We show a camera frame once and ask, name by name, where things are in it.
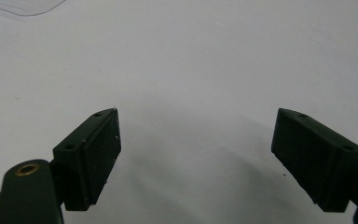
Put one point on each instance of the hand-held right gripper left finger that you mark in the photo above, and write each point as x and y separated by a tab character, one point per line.
87	158

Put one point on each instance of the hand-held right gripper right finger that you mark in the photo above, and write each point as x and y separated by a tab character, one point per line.
317	161

